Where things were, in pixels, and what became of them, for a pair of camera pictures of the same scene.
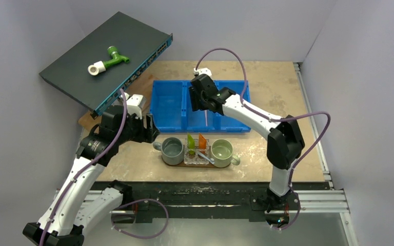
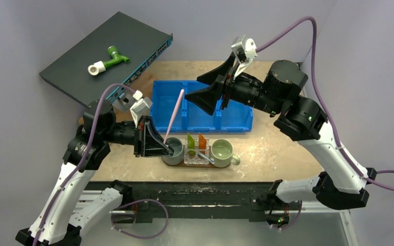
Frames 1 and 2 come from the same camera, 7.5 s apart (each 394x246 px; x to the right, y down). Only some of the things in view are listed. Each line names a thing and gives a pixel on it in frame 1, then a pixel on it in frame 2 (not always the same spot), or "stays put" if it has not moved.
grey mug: (172, 149) stays put
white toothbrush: (211, 160) stays put
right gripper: (196, 98) → (225, 89)
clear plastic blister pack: (196, 159) stays put
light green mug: (221, 151) stays put
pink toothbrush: (205, 115) → (174, 115)
